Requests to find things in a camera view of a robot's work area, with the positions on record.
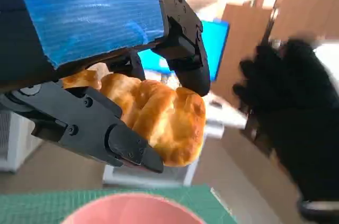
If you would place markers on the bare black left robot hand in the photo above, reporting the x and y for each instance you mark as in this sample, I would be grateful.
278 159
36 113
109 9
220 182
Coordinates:
87 12

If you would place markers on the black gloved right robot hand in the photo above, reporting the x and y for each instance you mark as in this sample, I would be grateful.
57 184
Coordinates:
299 107

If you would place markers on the orange toy croissant bread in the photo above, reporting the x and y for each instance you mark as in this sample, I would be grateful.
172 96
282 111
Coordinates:
164 118

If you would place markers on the pink bowl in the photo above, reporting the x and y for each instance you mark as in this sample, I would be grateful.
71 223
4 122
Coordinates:
132 210

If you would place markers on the brown cardboard box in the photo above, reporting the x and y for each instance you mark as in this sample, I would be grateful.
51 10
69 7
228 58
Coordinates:
238 36
310 1

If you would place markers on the computer monitor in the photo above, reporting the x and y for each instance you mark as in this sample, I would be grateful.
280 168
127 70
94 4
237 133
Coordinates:
214 49

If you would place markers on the small white grille unit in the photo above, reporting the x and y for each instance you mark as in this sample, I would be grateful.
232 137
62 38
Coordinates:
13 142

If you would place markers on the green cutting mat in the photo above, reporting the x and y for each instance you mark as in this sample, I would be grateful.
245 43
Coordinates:
39 205

